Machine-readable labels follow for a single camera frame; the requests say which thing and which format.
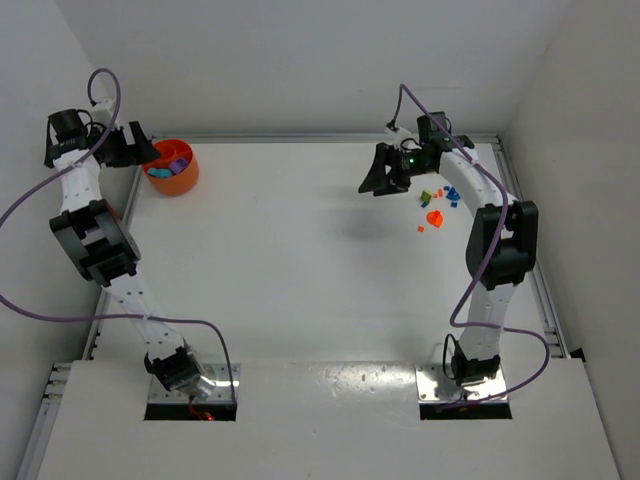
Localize teal 2x4 lego brick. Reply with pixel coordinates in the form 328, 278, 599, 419
147, 168, 173, 179

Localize purple 2x4 lego brick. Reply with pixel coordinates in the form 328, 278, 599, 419
168, 157, 189, 175

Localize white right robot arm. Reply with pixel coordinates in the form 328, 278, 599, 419
358, 112, 539, 386

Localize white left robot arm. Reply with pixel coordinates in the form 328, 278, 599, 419
44, 98, 205, 398

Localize orange divided round container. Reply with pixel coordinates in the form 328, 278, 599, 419
142, 139, 200, 196

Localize blue arch lego piece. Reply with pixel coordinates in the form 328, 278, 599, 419
445, 186, 460, 202

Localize orange round lego piece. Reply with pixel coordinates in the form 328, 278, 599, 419
426, 210, 444, 228

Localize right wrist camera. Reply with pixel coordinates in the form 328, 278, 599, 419
385, 126, 414, 150

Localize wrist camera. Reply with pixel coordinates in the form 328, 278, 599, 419
385, 126, 414, 150
91, 98, 116, 123

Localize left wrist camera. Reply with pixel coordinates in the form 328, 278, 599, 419
91, 98, 116, 123

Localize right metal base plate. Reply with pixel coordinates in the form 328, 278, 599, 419
415, 364, 509, 406

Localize metal base plate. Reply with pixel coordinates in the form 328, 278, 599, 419
147, 363, 241, 406
415, 364, 509, 406

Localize aluminium table edge rail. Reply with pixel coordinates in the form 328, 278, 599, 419
494, 135, 570, 359

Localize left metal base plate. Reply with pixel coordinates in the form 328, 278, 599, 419
147, 363, 241, 406

